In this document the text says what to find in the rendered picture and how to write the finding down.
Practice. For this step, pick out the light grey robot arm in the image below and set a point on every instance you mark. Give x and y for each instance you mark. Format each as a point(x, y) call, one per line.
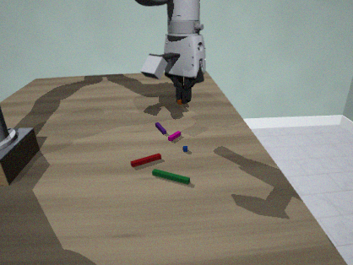
point(182, 18)

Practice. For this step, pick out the green rod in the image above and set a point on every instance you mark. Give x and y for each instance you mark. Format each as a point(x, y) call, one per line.
point(171, 176)

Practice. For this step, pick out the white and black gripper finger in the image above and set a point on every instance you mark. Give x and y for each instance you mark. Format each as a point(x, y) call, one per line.
point(187, 91)
point(178, 83)

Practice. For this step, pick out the red rod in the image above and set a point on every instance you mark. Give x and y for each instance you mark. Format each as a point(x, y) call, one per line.
point(145, 160)

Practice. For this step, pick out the magenta rod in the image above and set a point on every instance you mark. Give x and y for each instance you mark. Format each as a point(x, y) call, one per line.
point(177, 134)
point(172, 137)

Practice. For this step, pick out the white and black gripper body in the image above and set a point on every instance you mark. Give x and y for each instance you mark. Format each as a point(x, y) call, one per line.
point(191, 49)

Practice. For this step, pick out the purple rod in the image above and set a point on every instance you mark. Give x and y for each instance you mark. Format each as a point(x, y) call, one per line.
point(162, 130)

